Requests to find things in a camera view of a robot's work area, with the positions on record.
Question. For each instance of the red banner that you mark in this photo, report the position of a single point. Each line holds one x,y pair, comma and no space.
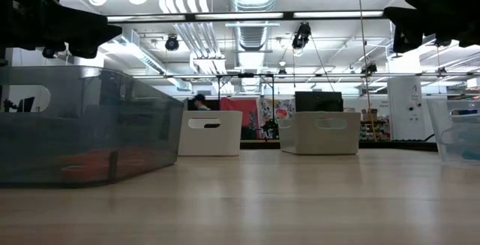
240,114

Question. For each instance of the black monitor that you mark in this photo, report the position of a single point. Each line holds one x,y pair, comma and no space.
318,102

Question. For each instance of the storage shelf with boxes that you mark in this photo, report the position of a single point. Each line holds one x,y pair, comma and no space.
380,130

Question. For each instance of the white plastic basket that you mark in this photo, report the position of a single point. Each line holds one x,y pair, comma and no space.
210,140

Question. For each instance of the black round ceiling fixture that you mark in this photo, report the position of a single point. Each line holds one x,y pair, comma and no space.
172,43

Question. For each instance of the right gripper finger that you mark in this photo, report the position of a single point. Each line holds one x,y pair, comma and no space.
401,40
407,20

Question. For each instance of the black overhead camera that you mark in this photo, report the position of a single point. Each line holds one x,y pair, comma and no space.
302,37

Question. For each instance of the clear transparent plastic basket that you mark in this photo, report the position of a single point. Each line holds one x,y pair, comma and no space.
450,140

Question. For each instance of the person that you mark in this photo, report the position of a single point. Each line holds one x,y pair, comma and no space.
200,102

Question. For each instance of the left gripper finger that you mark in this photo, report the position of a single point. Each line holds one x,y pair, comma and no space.
90,31
82,53

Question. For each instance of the colourful poster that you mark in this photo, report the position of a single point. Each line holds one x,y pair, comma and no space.
277,112

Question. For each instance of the white column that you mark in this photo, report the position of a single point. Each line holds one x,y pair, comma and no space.
407,106

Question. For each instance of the light grey plastic basket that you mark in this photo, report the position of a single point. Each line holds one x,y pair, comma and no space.
318,140

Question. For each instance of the black equipment on stand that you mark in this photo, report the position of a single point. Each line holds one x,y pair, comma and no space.
270,129

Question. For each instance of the smoky transparent plastic basket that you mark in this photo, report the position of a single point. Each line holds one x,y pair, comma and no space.
93,125

